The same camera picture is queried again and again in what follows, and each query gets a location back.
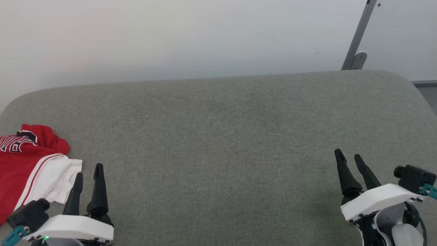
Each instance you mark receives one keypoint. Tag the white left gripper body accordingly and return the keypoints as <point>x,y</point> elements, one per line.
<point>71,227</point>

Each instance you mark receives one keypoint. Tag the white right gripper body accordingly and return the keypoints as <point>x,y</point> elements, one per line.
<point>375,200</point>

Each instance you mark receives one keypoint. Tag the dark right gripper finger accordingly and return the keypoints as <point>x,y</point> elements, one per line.
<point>347,179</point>
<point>368,174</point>

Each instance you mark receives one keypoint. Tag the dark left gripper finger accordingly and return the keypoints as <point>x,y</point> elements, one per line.
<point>99,194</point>
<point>75,196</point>

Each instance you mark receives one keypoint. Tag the red and white basketball jersey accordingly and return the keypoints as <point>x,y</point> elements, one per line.
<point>20,167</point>

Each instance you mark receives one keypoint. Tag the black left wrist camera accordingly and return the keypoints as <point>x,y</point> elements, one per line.
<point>30,213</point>

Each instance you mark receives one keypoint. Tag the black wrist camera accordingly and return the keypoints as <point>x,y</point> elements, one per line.
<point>30,213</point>
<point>414,177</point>

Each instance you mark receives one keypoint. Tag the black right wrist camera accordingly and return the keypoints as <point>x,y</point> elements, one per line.
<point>414,177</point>

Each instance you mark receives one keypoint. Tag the teal right camera connector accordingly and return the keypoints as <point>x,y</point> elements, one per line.
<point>431,191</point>

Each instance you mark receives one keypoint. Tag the teal camera connector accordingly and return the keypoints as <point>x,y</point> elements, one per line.
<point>431,191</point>
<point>13,236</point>

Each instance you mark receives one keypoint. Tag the teal left camera connector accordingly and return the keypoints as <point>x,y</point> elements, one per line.
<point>13,236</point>

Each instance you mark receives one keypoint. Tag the grey metal post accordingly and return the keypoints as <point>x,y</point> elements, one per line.
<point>358,34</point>

